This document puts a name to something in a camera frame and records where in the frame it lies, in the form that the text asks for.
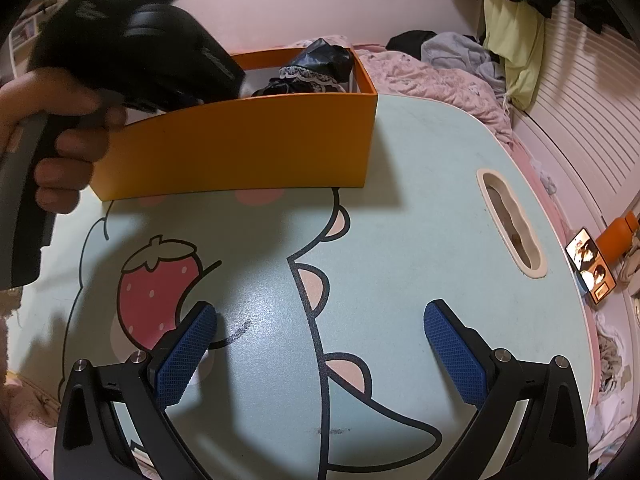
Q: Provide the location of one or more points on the orange cardboard box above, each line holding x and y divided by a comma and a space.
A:
240, 150

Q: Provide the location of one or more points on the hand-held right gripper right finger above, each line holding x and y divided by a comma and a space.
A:
455, 355

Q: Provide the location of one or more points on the black cloth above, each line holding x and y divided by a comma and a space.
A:
407, 40

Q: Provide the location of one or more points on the phone with lit screen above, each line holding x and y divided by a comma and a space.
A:
590, 267

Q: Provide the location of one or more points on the black lace pouch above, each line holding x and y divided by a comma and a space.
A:
320, 62

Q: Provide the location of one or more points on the person's left hand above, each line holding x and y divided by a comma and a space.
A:
45, 95

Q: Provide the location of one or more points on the yellow-green hanging cloth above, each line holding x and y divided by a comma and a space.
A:
520, 40

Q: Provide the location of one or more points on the orange bottle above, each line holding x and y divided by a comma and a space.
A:
620, 235

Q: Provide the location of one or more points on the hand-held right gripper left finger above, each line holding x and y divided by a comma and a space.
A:
187, 355

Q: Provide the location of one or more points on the grey cloth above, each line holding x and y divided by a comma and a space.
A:
460, 55

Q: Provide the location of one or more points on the pile of pale clothes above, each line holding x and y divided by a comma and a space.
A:
612, 360

